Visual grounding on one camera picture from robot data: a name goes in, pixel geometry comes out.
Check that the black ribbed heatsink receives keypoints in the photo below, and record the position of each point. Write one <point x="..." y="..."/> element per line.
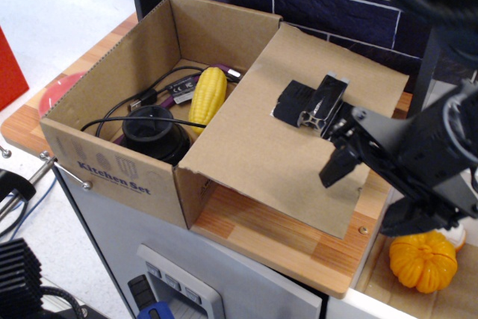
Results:
<point x="20" y="280"/>

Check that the red box at left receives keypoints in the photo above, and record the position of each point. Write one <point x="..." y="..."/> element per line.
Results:
<point x="13" y="82"/>

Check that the brown cardboard box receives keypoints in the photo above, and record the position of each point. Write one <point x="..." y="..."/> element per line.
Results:
<point x="244" y="147"/>

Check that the black round speaker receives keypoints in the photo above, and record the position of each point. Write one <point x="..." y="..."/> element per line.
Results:
<point x="156" y="138"/>

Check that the aluminium profile handle with tape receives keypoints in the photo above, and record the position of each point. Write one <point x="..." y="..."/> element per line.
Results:
<point x="319" y="109"/>

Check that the orange toy pumpkin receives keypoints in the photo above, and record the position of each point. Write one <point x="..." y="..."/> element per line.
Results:
<point x="426" y="262"/>

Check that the toy oven control panel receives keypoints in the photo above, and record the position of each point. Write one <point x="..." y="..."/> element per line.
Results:
<point x="186" y="296"/>

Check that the yellow toy corn cob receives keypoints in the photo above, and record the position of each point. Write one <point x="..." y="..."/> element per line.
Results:
<point x="208" y="97"/>

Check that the red plastic bowl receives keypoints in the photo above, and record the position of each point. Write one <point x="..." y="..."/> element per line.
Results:
<point x="56" y="91"/>

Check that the white orange toy piece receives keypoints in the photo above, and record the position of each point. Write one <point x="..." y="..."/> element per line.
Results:
<point x="457" y="237"/>

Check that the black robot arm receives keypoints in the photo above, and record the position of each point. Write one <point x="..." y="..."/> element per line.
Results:
<point x="448" y="75"/>

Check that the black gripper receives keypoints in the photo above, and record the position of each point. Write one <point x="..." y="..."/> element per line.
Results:
<point x="422" y="157"/>

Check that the metal clamp bar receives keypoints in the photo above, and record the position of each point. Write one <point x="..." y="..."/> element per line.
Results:
<point x="23" y="190"/>

